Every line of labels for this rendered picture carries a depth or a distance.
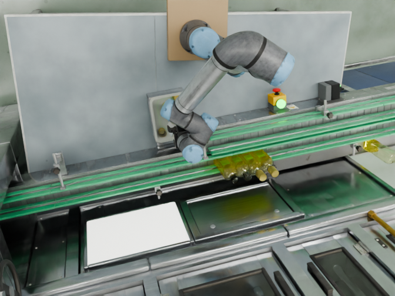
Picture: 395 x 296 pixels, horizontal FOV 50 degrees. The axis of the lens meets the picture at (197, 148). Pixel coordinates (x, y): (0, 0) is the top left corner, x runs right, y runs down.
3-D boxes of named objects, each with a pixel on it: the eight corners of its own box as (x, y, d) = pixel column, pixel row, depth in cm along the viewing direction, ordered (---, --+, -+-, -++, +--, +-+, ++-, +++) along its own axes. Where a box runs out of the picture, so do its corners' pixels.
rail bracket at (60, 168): (59, 172, 200) (56, 195, 180) (50, 140, 193) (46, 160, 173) (70, 170, 201) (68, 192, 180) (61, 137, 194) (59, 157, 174)
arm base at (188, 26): (176, 23, 187) (179, 24, 178) (210, 16, 189) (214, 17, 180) (183, 57, 193) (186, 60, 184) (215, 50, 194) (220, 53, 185)
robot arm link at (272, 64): (217, 36, 183) (268, 33, 132) (245, 54, 188) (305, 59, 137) (204, 61, 184) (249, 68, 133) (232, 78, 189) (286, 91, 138)
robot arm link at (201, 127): (197, 110, 159) (182, 135, 161) (222, 124, 163) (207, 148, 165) (194, 105, 166) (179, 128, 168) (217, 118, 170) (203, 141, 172)
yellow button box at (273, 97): (267, 106, 217) (273, 111, 210) (267, 92, 214) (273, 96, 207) (280, 104, 218) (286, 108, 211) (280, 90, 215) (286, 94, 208)
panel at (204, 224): (84, 225, 191) (84, 273, 161) (83, 219, 190) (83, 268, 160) (272, 182, 207) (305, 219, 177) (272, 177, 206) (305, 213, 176)
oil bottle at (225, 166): (213, 162, 207) (226, 182, 188) (211, 152, 204) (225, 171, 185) (224, 160, 208) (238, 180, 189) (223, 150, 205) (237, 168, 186)
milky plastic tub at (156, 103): (153, 137, 208) (156, 144, 200) (146, 93, 199) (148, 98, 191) (188, 130, 211) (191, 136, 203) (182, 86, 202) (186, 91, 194)
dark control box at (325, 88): (317, 97, 222) (325, 101, 214) (317, 82, 218) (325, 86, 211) (331, 94, 223) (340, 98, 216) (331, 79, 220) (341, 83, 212)
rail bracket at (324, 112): (313, 110, 210) (327, 119, 198) (313, 96, 207) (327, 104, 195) (320, 109, 210) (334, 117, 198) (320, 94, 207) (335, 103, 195)
